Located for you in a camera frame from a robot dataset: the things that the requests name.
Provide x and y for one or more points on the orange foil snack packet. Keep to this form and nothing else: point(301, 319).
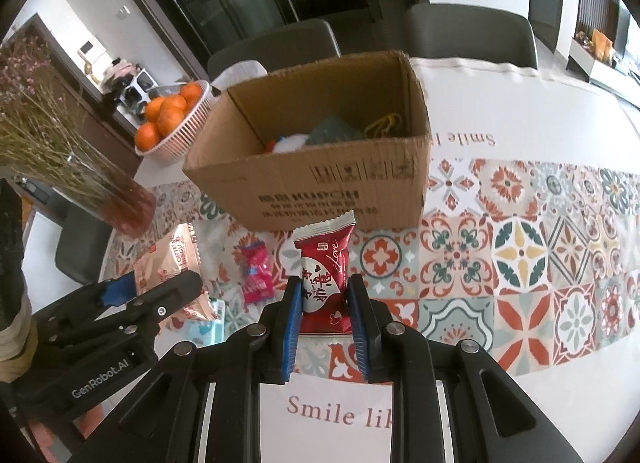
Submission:
point(167, 258)

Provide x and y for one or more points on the pink snack packet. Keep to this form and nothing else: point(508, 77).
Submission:
point(254, 270)

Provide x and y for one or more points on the green knitted cloth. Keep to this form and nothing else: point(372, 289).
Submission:
point(332, 130)

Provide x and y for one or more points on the light blue tissue packet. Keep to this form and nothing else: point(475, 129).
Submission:
point(207, 330)

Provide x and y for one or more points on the grey dining chair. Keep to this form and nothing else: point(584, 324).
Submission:
point(80, 253)
point(470, 33)
point(275, 43)

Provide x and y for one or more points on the yellow packets on cabinet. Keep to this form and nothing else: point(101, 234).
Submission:
point(602, 45)

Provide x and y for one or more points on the glass vase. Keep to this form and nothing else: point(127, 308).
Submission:
point(125, 203)

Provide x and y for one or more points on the white tv cabinet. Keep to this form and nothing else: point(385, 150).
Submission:
point(605, 70)

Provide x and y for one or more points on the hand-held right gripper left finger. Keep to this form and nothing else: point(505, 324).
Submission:
point(286, 328)

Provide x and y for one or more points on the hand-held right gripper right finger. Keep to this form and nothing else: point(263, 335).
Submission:
point(361, 328)

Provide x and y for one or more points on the dried flower bunch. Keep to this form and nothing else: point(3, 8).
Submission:
point(45, 128)

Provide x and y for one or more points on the white wall intercom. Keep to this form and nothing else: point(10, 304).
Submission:
point(91, 53)

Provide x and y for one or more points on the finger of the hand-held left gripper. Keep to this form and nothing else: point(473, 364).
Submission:
point(165, 305)
point(117, 289)

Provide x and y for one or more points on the orange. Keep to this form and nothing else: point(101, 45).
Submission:
point(170, 120)
point(173, 103)
point(191, 91)
point(147, 136)
point(154, 108)

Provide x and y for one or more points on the red fluffy pompom ball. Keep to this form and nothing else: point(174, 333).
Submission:
point(270, 145)

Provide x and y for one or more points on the red snack packet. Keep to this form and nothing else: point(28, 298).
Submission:
point(325, 263)

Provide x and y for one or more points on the white plush toy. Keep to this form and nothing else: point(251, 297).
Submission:
point(292, 142)

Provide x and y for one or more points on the white plastic fruit basket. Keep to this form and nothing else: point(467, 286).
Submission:
point(185, 135)

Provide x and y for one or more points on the brown cardboard box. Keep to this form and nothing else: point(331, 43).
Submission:
point(320, 183)

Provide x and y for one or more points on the white tissue paper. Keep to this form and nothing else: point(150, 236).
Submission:
point(240, 74)

